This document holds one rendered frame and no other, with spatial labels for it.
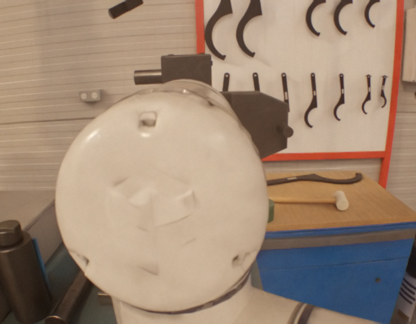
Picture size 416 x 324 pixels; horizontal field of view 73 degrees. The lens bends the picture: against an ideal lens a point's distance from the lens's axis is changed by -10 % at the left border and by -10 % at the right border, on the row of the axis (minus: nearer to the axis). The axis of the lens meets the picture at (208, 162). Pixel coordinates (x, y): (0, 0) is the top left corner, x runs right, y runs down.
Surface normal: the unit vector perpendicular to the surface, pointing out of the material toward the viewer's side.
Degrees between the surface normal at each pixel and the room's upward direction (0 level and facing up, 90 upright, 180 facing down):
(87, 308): 0
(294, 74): 90
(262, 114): 90
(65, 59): 90
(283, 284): 90
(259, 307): 5
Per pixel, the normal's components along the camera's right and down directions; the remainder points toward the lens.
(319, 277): 0.00, 0.30
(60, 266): -0.03, -0.95
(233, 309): 0.68, 0.17
